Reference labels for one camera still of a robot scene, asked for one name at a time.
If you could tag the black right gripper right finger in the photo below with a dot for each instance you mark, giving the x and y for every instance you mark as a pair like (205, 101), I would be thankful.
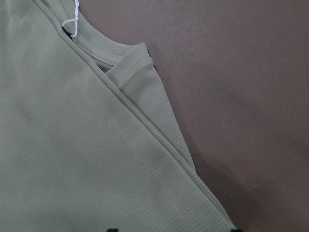
(236, 230)

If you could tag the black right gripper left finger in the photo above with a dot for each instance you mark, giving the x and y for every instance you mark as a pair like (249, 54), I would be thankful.
(112, 230)

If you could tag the olive green long-sleeve shirt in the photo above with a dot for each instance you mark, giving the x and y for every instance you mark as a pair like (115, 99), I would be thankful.
(88, 138)

